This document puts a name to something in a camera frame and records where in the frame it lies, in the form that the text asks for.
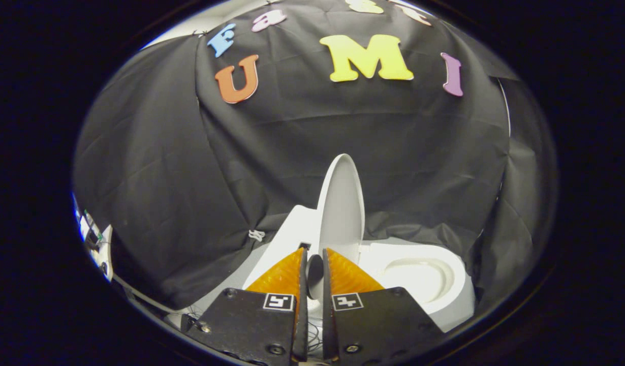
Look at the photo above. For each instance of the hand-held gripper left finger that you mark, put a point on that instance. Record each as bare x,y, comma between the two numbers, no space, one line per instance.
246,330

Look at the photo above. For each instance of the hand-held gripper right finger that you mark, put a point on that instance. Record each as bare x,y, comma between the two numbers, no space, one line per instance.
378,325

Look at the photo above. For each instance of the white toilet tank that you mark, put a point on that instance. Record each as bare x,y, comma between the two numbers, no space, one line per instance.
292,234

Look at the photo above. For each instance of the small white clip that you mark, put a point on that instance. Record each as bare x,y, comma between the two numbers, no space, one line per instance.
256,235

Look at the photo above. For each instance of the black backdrop cloth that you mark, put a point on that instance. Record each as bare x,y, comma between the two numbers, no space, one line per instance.
165,178

